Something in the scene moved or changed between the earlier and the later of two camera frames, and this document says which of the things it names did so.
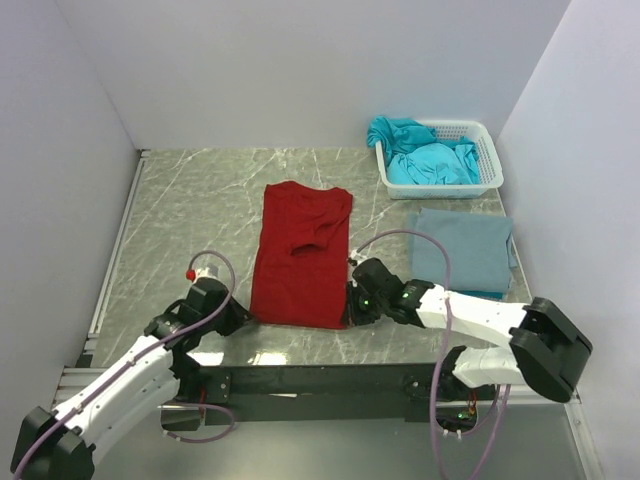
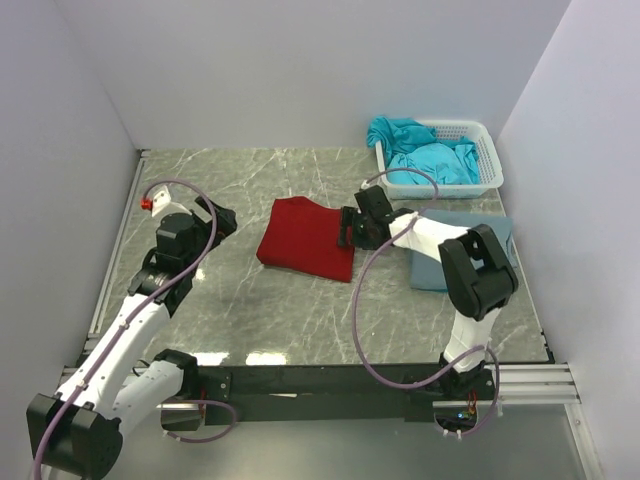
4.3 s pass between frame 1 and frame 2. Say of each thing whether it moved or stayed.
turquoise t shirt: stayed
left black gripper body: moved
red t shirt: moved
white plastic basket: stayed
